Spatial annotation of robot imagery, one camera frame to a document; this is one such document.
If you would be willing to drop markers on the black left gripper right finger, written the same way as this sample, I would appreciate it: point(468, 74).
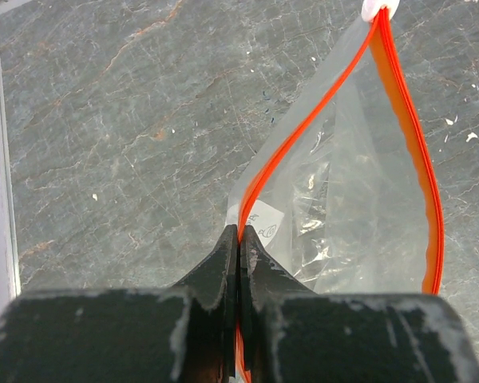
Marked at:
point(264, 287)

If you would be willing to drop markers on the clear zip top bag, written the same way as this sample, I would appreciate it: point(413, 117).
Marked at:
point(343, 195)

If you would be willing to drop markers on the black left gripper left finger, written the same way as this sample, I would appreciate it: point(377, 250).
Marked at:
point(210, 339)

